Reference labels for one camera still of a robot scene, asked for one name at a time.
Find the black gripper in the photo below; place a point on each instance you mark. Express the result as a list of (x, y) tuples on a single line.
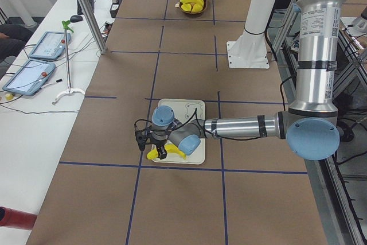
[(159, 143)]

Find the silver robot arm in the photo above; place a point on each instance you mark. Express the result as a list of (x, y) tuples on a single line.
[(308, 124)]

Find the brown woven wicker basket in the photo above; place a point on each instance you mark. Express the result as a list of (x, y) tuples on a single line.
[(205, 4)]

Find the white bear print tray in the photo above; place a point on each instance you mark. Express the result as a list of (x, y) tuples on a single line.
[(186, 133)]

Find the black labelled box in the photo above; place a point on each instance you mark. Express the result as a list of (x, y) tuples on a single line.
[(114, 10)]

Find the black computer mouse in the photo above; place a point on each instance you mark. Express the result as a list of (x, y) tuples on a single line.
[(76, 18)]

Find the green tipped grabber stick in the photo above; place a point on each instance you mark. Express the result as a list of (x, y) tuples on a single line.
[(69, 89)]

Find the blue teach pendant far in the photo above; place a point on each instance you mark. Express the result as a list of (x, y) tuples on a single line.
[(50, 46)]

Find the blue teach pendant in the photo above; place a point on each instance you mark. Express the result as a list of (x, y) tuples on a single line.
[(50, 46), (30, 77)]

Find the blue teach pendant near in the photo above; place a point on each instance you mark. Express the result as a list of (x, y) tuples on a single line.
[(30, 77)]

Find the red cylinder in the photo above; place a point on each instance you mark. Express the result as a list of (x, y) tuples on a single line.
[(12, 218)]

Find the seated person in grey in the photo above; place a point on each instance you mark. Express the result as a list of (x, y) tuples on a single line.
[(13, 39)]

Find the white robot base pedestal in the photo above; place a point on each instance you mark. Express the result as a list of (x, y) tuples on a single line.
[(249, 50)]

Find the grey metal frame post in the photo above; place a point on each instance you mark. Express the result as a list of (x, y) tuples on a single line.
[(92, 23)]

